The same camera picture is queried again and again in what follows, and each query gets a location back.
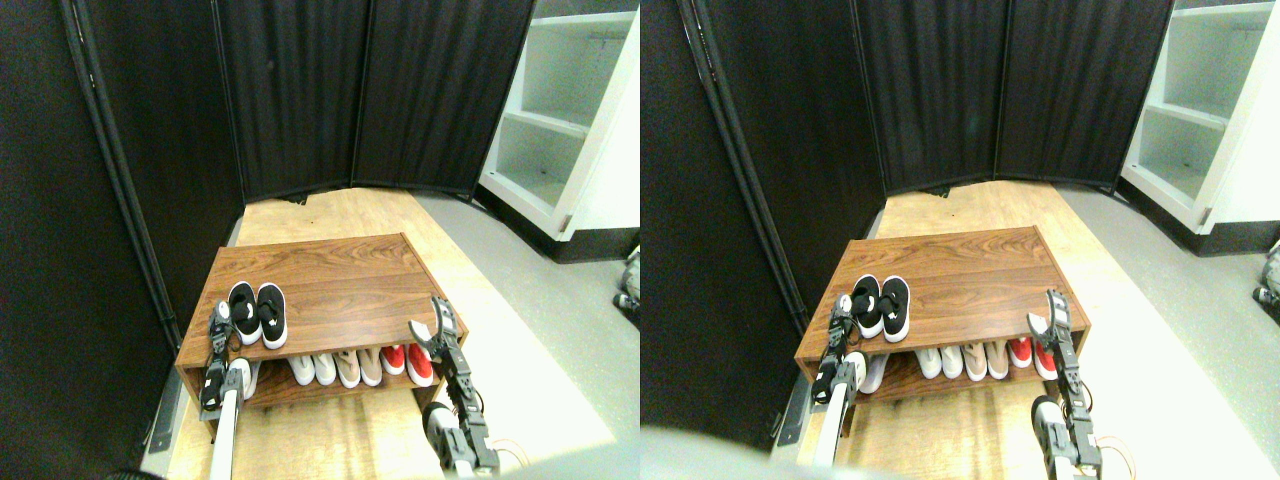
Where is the black shoe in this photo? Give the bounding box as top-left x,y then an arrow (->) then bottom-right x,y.
850,275 -> 885,339
880,277 -> 912,343
257,284 -> 289,350
228,282 -> 263,346

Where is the brown shoe rack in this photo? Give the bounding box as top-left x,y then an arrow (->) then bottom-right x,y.
795,227 -> 1091,439
176,234 -> 468,441

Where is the dark curtain stand foot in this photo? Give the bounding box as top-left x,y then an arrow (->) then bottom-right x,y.
775,398 -> 801,446
148,400 -> 176,453

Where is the grey and black object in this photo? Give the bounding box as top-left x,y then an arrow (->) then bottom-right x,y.
1252,240 -> 1280,326
613,247 -> 641,326

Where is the black curtain stand pole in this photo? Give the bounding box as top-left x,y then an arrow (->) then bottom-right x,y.
678,0 -> 809,341
60,0 -> 183,349

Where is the white shelf unit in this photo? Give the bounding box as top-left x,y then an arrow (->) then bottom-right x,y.
1118,0 -> 1280,237
477,0 -> 641,244

